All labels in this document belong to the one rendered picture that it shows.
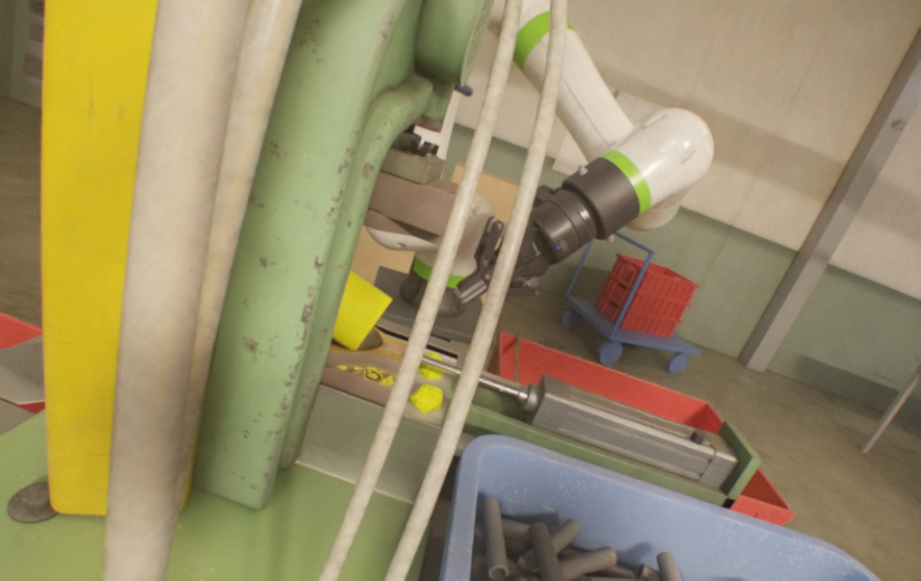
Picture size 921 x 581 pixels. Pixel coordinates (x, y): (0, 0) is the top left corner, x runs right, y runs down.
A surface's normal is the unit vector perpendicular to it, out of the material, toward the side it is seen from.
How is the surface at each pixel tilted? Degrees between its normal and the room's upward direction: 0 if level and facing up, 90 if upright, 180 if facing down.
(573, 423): 90
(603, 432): 90
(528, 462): 81
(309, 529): 0
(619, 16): 90
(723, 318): 90
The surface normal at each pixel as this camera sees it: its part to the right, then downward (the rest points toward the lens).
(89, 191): 0.25, 0.47
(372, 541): 0.32, -0.90
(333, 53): -0.04, 0.14
